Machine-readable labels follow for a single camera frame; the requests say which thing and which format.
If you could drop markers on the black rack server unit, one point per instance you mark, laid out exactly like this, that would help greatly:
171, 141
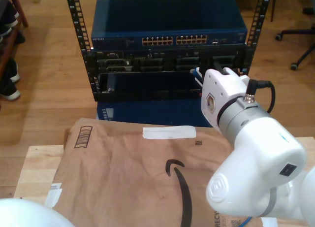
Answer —
152, 62

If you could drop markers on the black open rack tray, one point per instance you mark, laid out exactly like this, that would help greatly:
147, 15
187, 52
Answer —
147, 81

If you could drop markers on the dark blue box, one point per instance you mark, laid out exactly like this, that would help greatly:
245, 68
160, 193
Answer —
147, 111

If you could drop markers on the white tape strip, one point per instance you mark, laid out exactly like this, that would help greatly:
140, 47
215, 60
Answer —
169, 132

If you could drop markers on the dark furniture leg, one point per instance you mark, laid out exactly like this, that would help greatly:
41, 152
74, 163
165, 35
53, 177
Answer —
272, 5

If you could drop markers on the black office chair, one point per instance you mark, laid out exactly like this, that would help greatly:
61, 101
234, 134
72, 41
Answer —
299, 31

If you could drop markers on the brown packing paper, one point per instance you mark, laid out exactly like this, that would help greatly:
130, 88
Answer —
118, 172

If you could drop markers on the white paper sheet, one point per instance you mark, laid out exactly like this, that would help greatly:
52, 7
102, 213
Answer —
269, 222

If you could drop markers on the small barcode sticker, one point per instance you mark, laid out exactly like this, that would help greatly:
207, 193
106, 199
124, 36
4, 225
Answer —
56, 186

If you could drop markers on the dark shoe white sole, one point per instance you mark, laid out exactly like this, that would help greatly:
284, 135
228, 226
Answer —
11, 94
8, 12
14, 37
12, 73

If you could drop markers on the white paper label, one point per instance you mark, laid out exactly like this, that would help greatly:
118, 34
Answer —
54, 197

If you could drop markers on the brown wooden shoe rack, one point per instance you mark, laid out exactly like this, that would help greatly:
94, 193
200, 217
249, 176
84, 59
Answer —
21, 8

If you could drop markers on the blue network switch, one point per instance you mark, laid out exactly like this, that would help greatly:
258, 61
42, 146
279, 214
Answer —
167, 17

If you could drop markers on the black metal rack frame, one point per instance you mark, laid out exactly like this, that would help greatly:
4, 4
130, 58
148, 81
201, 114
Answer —
75, 15

